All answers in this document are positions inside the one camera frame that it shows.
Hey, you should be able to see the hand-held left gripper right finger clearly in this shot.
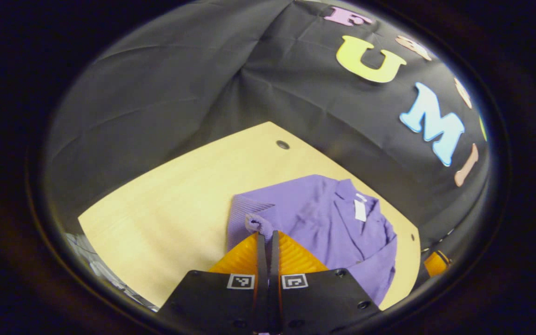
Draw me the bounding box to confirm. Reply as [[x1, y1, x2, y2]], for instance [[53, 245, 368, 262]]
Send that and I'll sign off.
[[268, 230, 381, 335]]

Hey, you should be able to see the black backdrop cloth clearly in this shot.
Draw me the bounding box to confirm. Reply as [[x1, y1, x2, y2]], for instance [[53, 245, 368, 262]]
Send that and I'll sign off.
[[45, 0, 491, 247]]

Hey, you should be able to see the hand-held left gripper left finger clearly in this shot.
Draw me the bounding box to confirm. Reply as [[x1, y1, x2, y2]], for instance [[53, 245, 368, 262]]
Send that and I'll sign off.
[[156, 231, 267, 335]]

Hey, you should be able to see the purple knit shirt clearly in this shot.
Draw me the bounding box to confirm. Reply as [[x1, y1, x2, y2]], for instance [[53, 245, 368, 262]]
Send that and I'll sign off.
[[226, 174, 398, 307]]

